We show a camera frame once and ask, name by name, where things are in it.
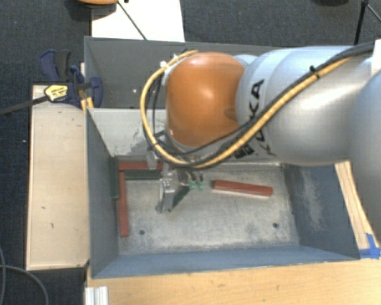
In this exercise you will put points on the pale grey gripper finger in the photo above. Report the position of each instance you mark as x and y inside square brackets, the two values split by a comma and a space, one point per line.
[168, 199]
[160, 199]

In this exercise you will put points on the dark green flat block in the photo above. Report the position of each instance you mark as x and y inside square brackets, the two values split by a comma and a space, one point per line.
[114, 180]
[139, 174]
[180, 196]

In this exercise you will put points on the red-brown flat block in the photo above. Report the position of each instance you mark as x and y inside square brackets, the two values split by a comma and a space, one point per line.
[241, 188]
[133, 166]

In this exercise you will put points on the grey metal bin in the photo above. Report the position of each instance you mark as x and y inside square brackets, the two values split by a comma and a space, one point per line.
[209, 227]

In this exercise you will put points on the pale wood flat board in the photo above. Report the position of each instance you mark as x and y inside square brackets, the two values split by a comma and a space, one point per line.
[57, 186]

